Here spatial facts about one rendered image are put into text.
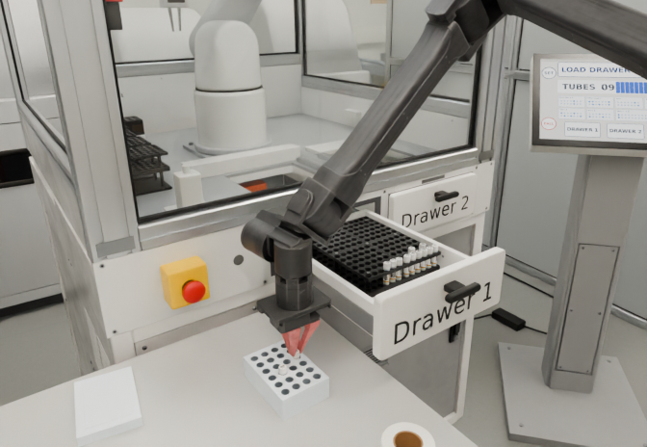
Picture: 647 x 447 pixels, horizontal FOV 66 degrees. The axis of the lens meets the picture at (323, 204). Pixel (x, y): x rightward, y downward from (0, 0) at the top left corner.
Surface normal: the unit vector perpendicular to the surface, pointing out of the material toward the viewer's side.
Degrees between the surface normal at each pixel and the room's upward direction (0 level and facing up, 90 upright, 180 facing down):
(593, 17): 51
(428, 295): 90
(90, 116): 90
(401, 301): 90
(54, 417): 0
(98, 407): 0
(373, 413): 0
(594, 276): 90
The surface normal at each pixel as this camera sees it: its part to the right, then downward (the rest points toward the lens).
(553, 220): -0.85, 0.20
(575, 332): -0.24, 0.35
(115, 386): -0.01, -0.93
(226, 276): 0.57, 0.29
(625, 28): -0.58, -0.40
